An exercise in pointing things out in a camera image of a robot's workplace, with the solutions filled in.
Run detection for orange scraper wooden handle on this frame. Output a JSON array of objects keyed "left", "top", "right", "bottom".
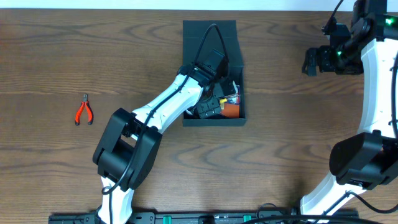
[{"left": 221, "top": 103, "right": 240, "bottom": 119}]

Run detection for blue drill bit case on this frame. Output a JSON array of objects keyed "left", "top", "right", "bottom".
[{"left": 227, "top": 85, "right": 241, "bottom": 105}]

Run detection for dark green box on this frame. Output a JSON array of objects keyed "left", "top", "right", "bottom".
[{"left": 182, "top": 20, "right": 247, "bottom": 127}]

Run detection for red handled pliers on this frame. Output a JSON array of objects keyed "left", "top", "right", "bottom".
[{"left": 74, "top": 93, "right": 94, "bottom": 126}]

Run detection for black yellow screwdriver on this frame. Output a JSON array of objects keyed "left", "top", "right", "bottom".
[{"left": 219, "top": 98, "right": 228, "bottom": 105}]

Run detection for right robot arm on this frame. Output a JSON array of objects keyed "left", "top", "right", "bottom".
[{"left": 295, "top": 0, "right": 397, "bottom": 223}]

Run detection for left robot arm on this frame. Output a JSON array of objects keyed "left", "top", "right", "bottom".
[{"left": 93, "top": 49, "right": 237, "bottom": 223}]

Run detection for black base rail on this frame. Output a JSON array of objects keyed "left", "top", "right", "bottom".
[{"left": 48, "top": 207, "right": 360, "bottom": 224}]

